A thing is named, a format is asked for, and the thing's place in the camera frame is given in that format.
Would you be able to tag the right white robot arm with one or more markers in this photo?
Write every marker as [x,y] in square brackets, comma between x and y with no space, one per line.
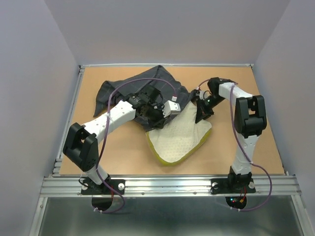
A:
[248,118]

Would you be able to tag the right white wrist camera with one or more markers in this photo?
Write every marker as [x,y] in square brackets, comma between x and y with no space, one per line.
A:
[203,94]

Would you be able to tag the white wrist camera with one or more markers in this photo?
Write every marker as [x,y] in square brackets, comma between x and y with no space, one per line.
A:
[203,94]
[170,108]

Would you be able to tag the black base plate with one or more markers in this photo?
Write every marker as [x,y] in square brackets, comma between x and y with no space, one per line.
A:
[88,187]
[223,186]

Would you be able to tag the white pillow yellow edge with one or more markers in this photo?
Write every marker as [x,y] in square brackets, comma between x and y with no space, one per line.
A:
[180,138]

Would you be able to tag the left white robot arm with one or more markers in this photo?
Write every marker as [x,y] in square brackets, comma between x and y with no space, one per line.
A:
[81,144]

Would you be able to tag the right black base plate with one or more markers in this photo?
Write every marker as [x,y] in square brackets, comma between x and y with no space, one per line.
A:
[223,186]

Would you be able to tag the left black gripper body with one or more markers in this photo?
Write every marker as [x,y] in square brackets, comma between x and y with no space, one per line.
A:
[154,114]

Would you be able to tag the dark grey checked pillowcase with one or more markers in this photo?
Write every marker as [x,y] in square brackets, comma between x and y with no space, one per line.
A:
[114,91]

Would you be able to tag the aluminium frame rail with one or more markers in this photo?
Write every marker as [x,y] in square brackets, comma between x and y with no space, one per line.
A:
[128,155]

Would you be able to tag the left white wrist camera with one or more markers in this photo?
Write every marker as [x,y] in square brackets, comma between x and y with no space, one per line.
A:
[170,108]

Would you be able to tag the metal front panel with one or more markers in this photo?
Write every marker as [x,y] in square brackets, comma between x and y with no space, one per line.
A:
[172,216]

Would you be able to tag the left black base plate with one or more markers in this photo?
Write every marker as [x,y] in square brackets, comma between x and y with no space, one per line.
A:
[88,187]

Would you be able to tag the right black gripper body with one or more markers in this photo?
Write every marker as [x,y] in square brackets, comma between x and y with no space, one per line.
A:
[209,102]

